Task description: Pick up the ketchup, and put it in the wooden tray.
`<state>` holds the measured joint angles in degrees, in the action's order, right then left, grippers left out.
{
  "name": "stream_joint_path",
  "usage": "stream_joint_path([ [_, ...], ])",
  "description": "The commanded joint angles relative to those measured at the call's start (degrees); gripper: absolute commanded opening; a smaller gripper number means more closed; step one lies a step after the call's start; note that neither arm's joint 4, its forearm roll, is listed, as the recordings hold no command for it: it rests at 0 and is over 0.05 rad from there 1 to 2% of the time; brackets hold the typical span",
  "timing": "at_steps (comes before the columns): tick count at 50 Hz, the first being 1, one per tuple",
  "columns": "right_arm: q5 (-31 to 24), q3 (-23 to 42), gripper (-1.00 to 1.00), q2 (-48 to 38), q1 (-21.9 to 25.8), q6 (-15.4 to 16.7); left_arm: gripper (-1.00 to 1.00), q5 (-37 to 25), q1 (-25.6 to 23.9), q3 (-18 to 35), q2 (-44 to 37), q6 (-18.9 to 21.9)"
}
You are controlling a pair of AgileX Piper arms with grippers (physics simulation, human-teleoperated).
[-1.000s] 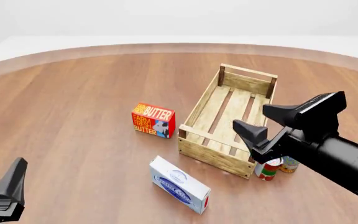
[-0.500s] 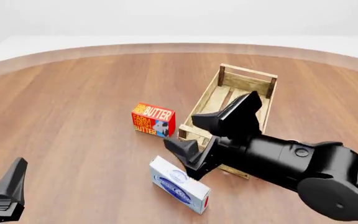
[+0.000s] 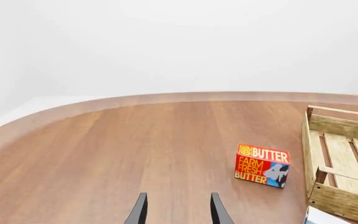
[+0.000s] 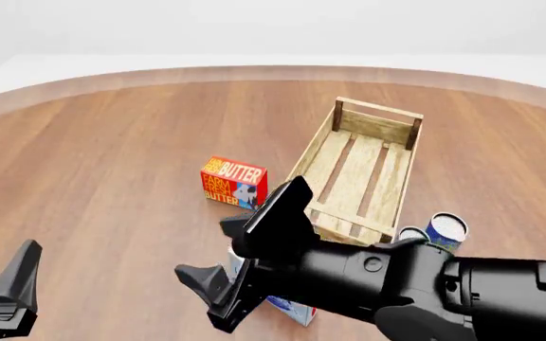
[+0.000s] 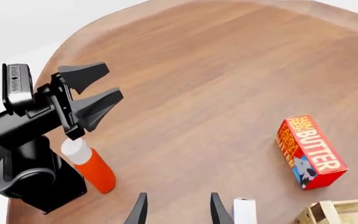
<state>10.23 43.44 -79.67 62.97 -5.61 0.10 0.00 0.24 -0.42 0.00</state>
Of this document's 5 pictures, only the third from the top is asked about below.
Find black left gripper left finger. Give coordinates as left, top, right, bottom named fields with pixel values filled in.
left=123, top=192, right=149, bottom=224

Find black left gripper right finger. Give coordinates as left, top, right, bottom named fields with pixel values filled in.
left=210, top=192, right=236, bottom=224

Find wooden slat tray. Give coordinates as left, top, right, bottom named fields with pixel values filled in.
left=301, top=105, right=358, bottom=224

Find red butter box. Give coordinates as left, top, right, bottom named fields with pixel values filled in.
left=234, top=142, right=291, bottom=189

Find white printed box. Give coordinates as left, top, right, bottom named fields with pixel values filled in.
left=303, top=205, right=356, bottom=224

